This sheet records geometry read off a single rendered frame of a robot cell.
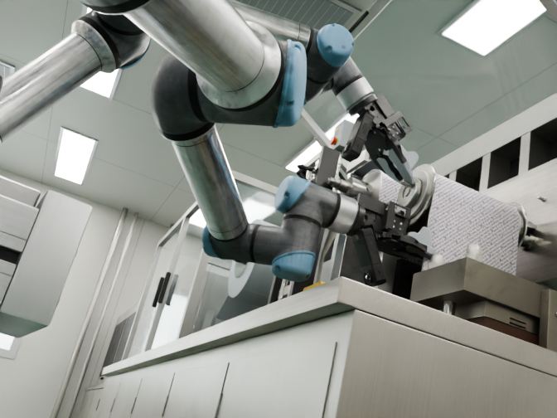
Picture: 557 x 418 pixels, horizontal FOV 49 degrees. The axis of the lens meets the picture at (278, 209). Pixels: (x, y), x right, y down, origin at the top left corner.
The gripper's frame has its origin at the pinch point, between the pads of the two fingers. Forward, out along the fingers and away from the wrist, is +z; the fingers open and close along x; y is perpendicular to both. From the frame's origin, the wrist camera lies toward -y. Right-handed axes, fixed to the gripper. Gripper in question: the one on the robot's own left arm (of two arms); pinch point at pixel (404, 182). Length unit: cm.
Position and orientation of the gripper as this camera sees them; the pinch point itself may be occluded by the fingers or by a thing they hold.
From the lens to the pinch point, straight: 138.0
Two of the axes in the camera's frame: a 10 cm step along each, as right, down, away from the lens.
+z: 5.5, 8.3, -0.3
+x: -3.8, 2.8, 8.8
